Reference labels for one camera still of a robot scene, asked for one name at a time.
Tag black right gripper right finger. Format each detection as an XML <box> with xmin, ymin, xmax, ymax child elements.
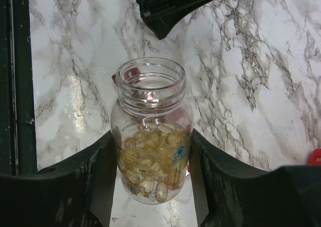
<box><xmin>189</xmin><ymin>131</ymin><xmax>320</xmax><ymax>226</ymax></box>

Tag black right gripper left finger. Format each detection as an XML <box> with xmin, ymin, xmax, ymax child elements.
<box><xmin>1</xmin><ymin>132</ymin><xmax>117</xmax><ymax>226</ymax></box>

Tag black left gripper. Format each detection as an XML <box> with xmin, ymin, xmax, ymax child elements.
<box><xmin>136</xmin><ymin>0</ymin><xmax>212</xmax><ymax>40</ymax></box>

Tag clear bottle yellow pills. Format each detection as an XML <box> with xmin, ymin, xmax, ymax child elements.
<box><xmin>110</xmin><ymin>57</ymin><xmax>194</xmax><ymax>205</ymax></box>

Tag red weekly pill organizer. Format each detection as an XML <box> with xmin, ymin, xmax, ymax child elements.
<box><xmin>115</xmin><ymin>63</ymin><xmax>189</xmax><ymax>126</ymax></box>

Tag red plastic basket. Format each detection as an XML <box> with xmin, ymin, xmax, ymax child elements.
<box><xmin>308</xmin><ymin>148</ymin><xmax>321</xmax><ymax>166</ymax></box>

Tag black metal base frame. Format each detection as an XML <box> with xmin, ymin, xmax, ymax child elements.
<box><xmin>1</xmin><ymin>0</ymin><xmax>37</xmax><ymax>175</ymax></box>

